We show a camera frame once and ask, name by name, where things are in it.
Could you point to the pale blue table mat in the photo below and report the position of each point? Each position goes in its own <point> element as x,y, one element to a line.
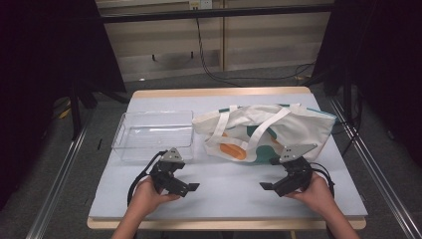
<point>225,189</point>

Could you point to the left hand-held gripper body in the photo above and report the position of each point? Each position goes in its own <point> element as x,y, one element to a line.
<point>166,176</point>

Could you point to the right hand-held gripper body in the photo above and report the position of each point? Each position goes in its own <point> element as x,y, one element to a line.
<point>297,176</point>

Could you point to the person's left hand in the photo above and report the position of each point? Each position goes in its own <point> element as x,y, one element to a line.
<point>147,199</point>

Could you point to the white wall power outlet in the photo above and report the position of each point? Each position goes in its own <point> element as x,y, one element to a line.
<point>200,4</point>

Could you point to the wooden table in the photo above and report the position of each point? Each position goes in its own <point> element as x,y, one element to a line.
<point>215,91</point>

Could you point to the white canvas tote bag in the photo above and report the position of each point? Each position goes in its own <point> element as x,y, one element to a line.
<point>265,131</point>

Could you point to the dark curtain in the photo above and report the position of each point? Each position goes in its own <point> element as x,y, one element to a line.
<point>40,66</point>
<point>381,66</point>

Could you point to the person's right hand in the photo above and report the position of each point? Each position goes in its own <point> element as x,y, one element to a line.
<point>315,195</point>

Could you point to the black horizontal bar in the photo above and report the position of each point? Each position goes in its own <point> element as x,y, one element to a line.
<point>215,13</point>

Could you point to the clear plastic container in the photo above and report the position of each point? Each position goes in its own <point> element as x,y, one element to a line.
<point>154,136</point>

